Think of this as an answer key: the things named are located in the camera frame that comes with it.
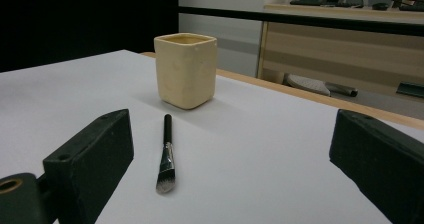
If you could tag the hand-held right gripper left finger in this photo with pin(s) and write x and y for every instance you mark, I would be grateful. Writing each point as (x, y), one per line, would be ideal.
(90, 164)

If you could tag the black makeup brush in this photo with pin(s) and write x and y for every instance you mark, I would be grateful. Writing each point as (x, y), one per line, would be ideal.
(166, 157)

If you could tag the white table sheet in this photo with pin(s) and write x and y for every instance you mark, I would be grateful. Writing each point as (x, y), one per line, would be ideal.
(233, 170)

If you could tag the dark chair base leg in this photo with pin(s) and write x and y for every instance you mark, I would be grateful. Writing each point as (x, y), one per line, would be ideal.
(343, 89)

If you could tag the light wooden desk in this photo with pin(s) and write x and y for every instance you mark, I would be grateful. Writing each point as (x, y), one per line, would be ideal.
(340, 57)

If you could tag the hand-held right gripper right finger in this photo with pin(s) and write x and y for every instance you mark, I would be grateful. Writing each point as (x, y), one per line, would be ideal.
(380, 157)

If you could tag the black metal frame bar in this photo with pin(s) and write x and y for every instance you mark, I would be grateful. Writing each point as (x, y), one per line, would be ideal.
(300, 19)

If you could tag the grey chair base leg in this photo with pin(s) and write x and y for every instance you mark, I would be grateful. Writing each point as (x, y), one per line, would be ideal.
(306, 84)

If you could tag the black curtain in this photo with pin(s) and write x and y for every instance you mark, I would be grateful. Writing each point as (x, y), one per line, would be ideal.
(76, 20)

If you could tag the cream square ceramic cup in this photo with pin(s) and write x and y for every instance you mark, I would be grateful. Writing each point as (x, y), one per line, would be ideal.
(185, 74)

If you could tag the black computer mouse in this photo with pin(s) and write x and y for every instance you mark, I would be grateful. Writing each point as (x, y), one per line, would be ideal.
(380, 6)

